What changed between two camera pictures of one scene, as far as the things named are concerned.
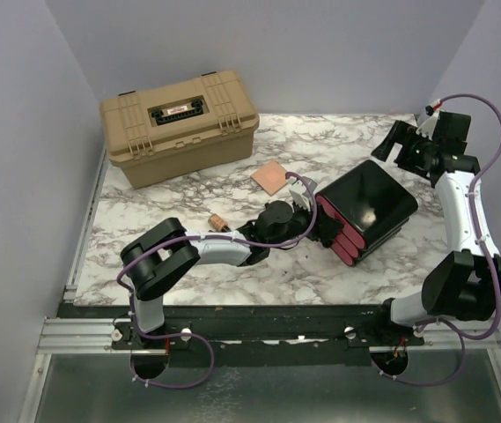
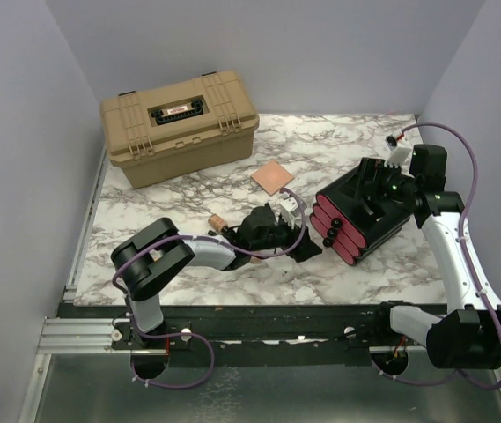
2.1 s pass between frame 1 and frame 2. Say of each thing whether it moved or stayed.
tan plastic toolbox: stayed
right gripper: moved
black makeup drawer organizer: stayed
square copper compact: stayed
